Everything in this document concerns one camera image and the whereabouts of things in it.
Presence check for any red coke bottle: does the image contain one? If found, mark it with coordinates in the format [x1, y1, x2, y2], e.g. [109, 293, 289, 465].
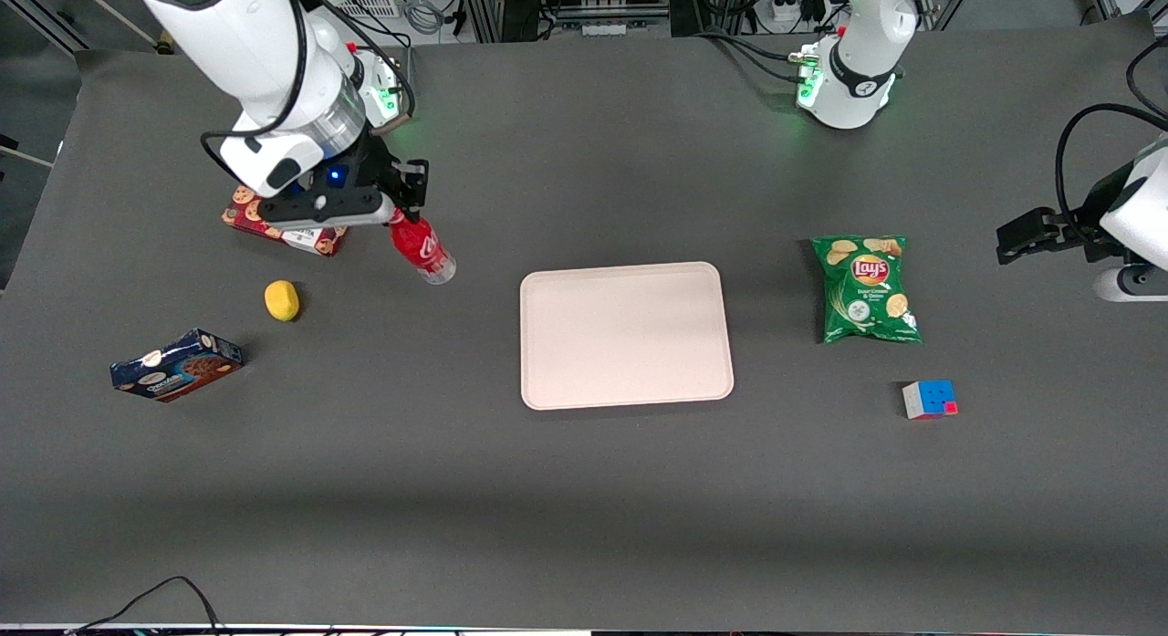
[389, 209, 457, 287]

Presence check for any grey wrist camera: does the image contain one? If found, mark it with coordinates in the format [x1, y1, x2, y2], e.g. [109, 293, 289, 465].
[1092, 265, 1168, 305]
[259, 191, 395, 233]

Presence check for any cream plastic tray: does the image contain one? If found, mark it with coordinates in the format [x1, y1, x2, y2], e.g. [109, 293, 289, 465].
[519, 261, 735, 412]

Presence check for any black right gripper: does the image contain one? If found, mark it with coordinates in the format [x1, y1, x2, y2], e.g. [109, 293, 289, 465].
[290, 130, 431, 225]

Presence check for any red cookie box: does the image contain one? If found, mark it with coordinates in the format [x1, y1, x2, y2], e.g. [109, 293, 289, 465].
[221, 184, 349, 258]

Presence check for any blue chocolate cookie box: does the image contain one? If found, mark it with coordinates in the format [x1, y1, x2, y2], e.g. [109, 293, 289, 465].
[109, 328, 245, 404]

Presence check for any aluminium frame rack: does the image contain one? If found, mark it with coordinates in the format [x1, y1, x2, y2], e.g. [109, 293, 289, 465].
[456, 0, 694, 44]

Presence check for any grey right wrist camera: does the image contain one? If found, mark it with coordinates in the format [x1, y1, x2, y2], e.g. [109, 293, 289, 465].
[259, 191, 395, 233]

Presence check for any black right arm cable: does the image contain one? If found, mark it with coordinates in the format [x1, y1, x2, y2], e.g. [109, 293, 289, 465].
[200, 0, 312, 186]

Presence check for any blue Rubik's cube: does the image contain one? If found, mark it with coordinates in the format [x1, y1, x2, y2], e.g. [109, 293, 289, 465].
[902, 380, 959, 421]

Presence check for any white power strip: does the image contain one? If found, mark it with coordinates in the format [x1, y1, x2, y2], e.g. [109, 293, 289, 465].
[765, 0, 827, 27]

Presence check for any grey coiled cable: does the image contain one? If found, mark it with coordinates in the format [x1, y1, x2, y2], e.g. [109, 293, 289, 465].
[403, 0, 446, 37]

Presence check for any yellow lemon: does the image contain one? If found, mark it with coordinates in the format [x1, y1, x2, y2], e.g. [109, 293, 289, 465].
[264, 280, 301, 324]

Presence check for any black cable bundle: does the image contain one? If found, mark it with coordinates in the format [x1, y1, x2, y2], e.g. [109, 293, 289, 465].
[698, 26, 806, 84]

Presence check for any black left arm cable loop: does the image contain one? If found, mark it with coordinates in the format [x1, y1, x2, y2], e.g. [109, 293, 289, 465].
[1054, 103, 1168, 246]

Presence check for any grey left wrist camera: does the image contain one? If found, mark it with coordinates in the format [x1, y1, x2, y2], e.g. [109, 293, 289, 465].
[1092, 265, 1168, 305]

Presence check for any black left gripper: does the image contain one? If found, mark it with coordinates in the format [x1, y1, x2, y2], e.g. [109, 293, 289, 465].
[996, 166, 1132, 266]

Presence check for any green Lay's chips bag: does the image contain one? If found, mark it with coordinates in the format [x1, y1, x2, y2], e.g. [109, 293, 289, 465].
[812, 235, 923, 346]

